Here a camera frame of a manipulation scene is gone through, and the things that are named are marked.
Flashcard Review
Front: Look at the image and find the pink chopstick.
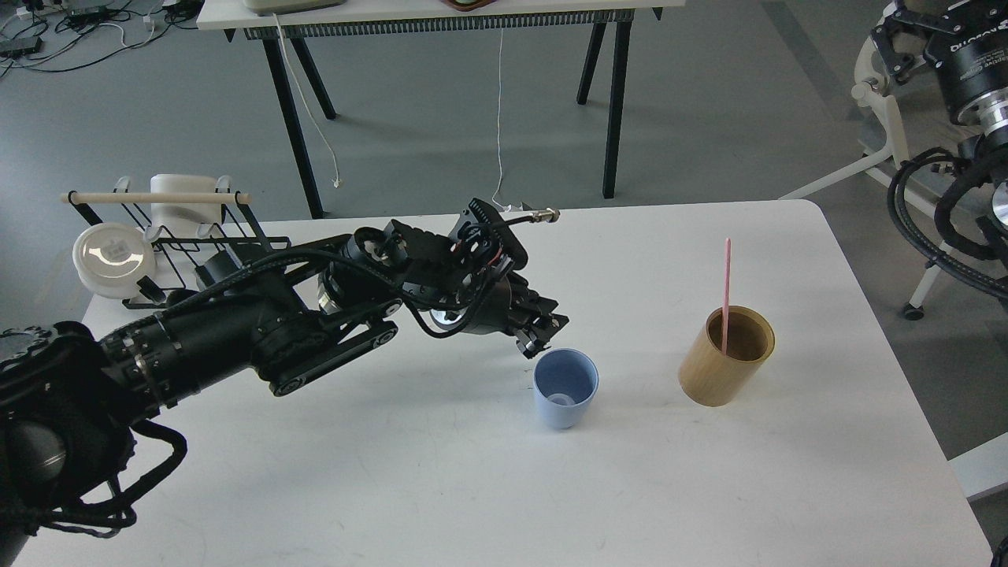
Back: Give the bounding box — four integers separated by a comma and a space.
720, 238, 733, 357

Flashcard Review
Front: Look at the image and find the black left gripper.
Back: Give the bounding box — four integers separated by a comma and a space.
431, 276, 569, 359

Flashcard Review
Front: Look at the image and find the floor cables and power strip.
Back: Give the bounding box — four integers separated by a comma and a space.
0, 0, 202, 78

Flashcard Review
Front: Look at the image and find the white hanging cable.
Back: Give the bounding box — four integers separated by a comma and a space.
272, 12, 342, 189

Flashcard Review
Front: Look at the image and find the white background table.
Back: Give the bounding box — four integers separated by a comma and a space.
197, 1, 665, 220

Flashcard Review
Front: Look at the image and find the thin white hanging cord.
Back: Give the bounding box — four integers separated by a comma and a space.
491, 28, 514, 213

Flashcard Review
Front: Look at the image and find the bamboo cylinder holder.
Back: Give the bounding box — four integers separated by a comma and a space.
678, 306, 776, 408

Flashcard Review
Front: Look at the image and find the wooden rack handle rod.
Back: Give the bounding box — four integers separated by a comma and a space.
60, 191, 251, 205

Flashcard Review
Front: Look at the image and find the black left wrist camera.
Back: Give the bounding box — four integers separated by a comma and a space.
449, 198, 528, 270

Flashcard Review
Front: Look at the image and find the white grey office chair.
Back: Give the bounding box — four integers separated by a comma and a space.
778, 31, 1008, 321

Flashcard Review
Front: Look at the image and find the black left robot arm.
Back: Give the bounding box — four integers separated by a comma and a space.
2, 221, 569, 566

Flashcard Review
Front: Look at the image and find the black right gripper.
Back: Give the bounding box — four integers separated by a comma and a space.
869, 1, 1007, 134

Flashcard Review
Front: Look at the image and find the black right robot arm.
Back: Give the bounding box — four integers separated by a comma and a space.
869, 1, 1007, 304

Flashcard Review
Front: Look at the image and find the white cup on rack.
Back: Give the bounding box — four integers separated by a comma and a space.
145, 173, 224, 241

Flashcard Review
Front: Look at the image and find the light blue plastic cup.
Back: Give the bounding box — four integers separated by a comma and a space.
532, 348, 600, 430

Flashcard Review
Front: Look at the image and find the black wire dish rack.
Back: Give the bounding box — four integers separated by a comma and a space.
69, 176, 291, 309

